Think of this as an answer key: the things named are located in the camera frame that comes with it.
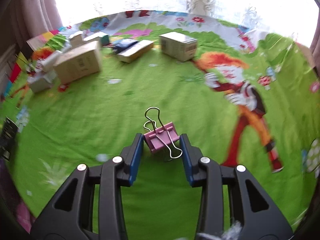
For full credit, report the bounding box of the pink binder clip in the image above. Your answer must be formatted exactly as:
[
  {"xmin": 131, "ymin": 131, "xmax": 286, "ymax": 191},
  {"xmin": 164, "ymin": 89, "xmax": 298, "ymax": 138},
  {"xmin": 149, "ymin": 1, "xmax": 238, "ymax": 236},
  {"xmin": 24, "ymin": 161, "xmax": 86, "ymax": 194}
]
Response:
[{"xmin": 143, "ymin": 106, "xmax": 183, "ymax": 160}]

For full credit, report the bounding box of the white printed cardboard box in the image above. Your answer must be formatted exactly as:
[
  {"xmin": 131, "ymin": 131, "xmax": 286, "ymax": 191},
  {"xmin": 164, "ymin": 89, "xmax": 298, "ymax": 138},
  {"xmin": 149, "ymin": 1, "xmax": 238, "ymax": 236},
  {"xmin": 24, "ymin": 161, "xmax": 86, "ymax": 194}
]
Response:
[{"xmin": 159, "ymin": 31, "xmax": 198, "ymax": 62}]

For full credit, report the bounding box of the green cartoon bedsheet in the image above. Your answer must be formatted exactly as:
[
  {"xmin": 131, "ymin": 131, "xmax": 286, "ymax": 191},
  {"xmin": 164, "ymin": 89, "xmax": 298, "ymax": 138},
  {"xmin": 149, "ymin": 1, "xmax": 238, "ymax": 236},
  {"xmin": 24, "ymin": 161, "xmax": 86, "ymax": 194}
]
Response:
[{"xmin": 1, "ymin": 10, "xmax": 319, "ymax": 239}]

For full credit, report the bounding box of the large brown cardboard box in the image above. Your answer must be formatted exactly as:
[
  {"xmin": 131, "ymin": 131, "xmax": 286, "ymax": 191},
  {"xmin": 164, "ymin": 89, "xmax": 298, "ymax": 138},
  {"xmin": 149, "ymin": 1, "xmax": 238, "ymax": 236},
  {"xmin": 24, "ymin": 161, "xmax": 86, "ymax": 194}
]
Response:
[{"xmin": 54, "ymin": 41, "xmax": 102, "ymax": 85}]

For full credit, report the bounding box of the small white box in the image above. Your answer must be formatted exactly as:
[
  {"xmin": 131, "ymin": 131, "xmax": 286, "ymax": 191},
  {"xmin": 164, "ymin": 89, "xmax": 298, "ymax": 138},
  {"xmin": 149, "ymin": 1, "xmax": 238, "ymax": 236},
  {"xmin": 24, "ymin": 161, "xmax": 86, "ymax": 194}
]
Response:
[{"xmin": 68, "ymin": 31, "xmax": 84, "ymax": 48}]

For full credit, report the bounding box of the teal and white box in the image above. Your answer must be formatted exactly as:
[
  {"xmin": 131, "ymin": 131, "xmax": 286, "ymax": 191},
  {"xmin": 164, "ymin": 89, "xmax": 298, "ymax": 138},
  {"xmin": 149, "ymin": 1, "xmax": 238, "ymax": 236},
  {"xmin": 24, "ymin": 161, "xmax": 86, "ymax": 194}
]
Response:
[{"xmin": 83, "ymin": 31, "xmax": 110, "ymax": 46}]

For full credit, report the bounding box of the pink curtain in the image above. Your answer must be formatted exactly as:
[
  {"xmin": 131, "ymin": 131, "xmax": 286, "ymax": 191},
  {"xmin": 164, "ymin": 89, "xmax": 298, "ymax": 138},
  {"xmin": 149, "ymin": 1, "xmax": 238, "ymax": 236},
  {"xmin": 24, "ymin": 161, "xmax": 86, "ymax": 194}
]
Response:
[{"xmin": 1, "ymin": 0, "xmax": 63, "ymax": 52}]

